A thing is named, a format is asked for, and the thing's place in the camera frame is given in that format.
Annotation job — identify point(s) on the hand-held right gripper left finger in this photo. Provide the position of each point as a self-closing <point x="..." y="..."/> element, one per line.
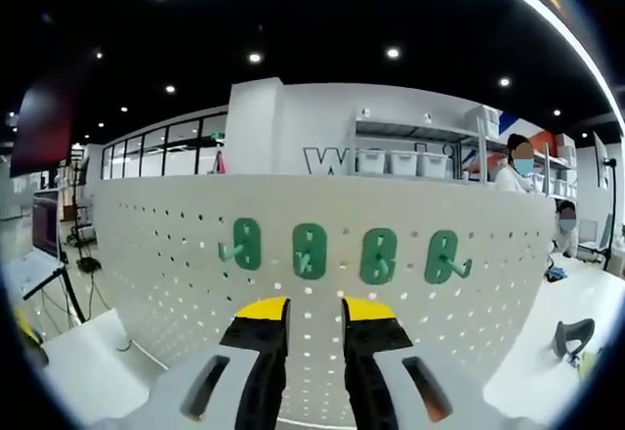
<point x="229" y="376"/>

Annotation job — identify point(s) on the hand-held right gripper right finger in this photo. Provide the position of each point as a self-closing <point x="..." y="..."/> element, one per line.
<point x="390" y="376"/>

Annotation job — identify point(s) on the white perforated mounting plate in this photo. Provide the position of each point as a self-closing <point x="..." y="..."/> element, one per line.
<point x="171" y="254"/>

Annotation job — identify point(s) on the laptop on tripod stand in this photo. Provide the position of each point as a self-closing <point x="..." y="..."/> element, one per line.
<point x="46" y="225"/>

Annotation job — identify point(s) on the black tripod stand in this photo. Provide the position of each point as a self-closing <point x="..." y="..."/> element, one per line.
<point x="78" y="215"/>

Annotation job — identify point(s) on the grey curved object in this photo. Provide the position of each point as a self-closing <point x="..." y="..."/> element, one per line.
<point x="569" y="337"/>

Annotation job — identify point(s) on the blue flat object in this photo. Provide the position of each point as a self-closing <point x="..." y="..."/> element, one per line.
<point x="555" y="273"/>

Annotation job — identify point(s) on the white storage bin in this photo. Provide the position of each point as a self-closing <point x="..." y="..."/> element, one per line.
<point x="436" y="165"/>
<point x="404" y="163"/>
<point x="373" y="162"/>

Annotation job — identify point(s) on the grey metal shelving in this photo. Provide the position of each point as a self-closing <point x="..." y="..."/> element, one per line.
<point x="415" y="129"/>

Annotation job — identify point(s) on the shelving with white boxes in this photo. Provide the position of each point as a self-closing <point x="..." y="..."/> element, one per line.
<point x="556" y="166"/>

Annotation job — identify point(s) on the monitor on black pole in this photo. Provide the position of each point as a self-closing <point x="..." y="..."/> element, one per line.
<point x="603" y="161"/>

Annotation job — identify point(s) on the long ceiling light strip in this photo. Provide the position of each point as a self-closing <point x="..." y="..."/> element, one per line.
<point x="576" y="34"/>

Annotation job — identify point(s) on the large dark wall screen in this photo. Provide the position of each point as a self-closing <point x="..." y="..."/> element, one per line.
<point x="44" y="122"/>

